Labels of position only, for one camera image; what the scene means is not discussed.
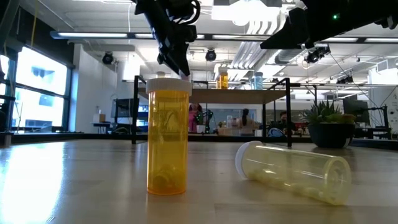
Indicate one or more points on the long ceiling light bar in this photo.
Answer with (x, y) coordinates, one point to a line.
(93, 35)

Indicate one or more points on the large window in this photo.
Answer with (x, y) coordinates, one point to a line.
(40, 93)

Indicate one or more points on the silver ventilation duct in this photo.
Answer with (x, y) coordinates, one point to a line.
(280, 56)

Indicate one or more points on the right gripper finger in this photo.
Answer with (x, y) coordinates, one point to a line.
(292, 31)

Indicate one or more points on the potted succulent plant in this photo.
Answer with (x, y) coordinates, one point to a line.
(329, 133)

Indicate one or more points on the black computer monitor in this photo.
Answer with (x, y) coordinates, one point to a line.
(356, 107)
(124, 109)

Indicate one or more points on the orange pill bottle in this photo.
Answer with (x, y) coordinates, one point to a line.
(222, 81)
(168, 140)

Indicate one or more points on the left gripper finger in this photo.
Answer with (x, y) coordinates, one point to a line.
(181, 62)

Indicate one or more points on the pale yellow pill bottle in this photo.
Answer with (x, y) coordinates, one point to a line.
(295, 171)

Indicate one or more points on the black ceiling spotlight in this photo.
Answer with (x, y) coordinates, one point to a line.
(211, 55)
(108, 58)
(317, 54)
(345, 80)

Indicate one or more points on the cluttered background table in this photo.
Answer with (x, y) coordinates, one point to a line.
(231, 130)

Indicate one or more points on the blue pill bottle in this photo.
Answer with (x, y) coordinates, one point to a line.
(258, 81)

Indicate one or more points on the white box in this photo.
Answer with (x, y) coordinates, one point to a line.
(99, 118)

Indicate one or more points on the black metal table frame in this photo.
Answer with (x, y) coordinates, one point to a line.
(77, 136)

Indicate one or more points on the person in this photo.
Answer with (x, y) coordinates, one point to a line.
(283, 123)
(194, 119)
(245, 123)

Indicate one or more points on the wooden shelf with black frame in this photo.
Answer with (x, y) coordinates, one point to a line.
(236, 96)

